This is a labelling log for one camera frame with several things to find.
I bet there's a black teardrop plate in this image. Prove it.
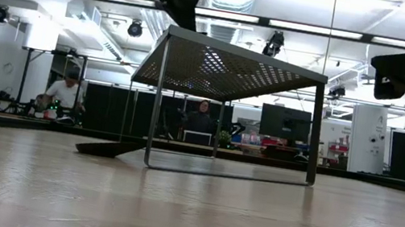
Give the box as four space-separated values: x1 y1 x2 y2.
73 133 146 164

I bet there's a black ceiling spotlight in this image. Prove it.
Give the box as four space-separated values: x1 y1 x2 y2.
327 83 349 99
126 18 146 39
0 4 11 25

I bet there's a grey perforated metal shelf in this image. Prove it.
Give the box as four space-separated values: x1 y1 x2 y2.
115 19 337 196

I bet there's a person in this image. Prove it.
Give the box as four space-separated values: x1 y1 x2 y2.
179 96 224 137
32 65 92 126

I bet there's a black monitor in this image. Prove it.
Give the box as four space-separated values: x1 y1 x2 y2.
257 102 315 145

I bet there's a white-edged screen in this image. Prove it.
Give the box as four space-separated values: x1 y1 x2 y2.
181 129 213 147

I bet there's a small potted plant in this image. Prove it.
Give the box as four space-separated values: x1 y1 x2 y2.
217 130 233 151

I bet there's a black overhead camera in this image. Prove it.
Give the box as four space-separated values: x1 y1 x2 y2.
261 28 287 60

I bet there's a black aluminium rig frame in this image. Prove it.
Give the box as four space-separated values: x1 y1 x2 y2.
0 0 405 196

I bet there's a black metal rack frame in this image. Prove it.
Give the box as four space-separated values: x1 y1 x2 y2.
11 44 90 124

